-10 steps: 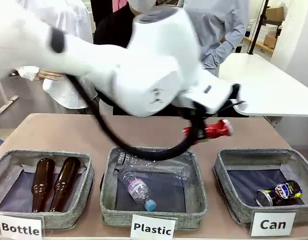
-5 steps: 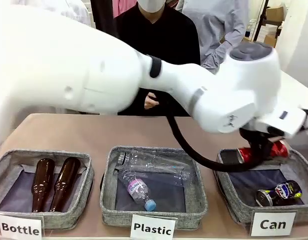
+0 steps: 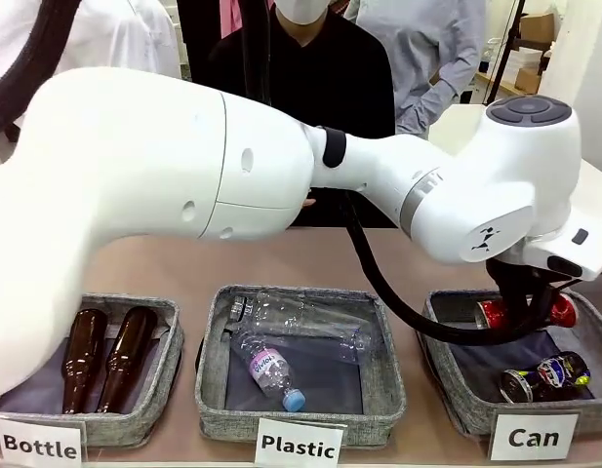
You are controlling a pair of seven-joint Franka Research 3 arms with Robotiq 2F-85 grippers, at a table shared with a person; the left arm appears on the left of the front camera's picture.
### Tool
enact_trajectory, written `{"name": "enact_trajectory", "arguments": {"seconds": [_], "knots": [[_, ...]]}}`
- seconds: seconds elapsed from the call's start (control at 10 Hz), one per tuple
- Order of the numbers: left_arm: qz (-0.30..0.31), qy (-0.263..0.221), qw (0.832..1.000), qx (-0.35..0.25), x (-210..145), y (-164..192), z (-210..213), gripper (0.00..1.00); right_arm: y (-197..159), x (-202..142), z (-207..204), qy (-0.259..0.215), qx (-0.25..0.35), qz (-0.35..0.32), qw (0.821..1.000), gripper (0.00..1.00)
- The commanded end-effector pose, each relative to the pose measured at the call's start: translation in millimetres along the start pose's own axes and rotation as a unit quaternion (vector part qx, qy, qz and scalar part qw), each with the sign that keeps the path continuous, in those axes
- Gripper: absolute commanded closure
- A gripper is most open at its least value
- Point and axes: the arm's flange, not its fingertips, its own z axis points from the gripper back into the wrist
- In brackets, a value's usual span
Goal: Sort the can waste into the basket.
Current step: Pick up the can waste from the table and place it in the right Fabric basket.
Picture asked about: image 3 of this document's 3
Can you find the brown glass beer bottle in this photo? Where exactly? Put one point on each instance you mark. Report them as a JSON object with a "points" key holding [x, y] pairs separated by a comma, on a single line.
{"points": [[81, 356], [127, 356]]}

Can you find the white sign reading Bottle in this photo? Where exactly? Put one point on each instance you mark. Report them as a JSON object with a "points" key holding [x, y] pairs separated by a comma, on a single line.
{"points": [[39, 441]]}

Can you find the grey fabric basket for bottles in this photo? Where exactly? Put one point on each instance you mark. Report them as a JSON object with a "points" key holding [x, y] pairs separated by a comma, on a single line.
{"points": [[169, 351]]}

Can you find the person in white coat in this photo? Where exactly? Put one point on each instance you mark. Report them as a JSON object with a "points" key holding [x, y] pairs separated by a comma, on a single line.
{"points": [[125, 34]]}

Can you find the white face mask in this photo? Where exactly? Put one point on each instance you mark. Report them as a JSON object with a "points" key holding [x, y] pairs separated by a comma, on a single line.
{"points": [[300, 10]]}

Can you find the crushed red soda can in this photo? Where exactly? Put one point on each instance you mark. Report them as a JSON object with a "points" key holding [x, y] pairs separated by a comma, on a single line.
{"points": [[491, 312]]}

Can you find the grey fabric basket for cans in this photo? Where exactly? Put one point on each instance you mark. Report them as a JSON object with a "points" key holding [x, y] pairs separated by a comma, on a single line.
{"points": [[476, 409]]}

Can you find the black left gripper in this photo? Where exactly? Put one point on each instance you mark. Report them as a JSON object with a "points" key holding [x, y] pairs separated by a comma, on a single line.
{"points": [[517, 278]]}

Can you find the white sign reading Can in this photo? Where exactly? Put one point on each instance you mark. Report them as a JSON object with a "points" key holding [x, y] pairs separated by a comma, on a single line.
{"points": [[534, 437]]}

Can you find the grey fabric basket for plastic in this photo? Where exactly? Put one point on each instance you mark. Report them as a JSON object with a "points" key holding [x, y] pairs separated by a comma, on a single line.
{"points": [[383, 385]]}

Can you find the person in black sweater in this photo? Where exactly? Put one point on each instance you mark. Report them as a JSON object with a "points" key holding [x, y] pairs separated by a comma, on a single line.
{"points": [[330, 63]]}

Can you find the metal storage shelf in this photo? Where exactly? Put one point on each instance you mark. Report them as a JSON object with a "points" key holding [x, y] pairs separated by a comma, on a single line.
{"points": [[505, 49]]}

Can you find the person in grey shirt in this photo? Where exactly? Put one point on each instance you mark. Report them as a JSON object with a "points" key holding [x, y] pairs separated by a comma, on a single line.
{"points": [[417, 49]]}

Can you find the person bare hand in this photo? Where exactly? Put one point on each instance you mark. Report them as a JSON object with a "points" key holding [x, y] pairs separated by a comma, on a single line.
{"points": [[309, 202]]}

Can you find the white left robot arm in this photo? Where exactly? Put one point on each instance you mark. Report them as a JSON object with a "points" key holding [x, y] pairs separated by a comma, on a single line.
{"points": [[159, 156]]}

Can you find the crushed dark blue can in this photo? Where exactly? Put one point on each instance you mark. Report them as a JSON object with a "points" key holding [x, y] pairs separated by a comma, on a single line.
{"points": [[544, 378]]}

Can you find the pink garment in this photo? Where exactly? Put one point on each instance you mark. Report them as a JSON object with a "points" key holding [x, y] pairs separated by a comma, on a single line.
{"points": [[228, 17]]}

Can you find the white sign reading Plastic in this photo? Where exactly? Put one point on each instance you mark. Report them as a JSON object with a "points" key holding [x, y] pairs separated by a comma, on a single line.
{"points": [[298, 441]]}

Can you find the large clear plastic bottle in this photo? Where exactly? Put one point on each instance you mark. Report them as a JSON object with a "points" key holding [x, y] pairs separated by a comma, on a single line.
{"points": [[305, 322]]}

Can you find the crushed plastic bottle pink label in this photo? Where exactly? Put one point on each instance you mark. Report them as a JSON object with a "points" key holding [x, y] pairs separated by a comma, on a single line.
{"points": [[271, 370]]}

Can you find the cardboard box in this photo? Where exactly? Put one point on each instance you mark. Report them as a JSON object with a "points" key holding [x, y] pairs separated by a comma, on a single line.
{"points": [[529, 79], [537, 27]]}

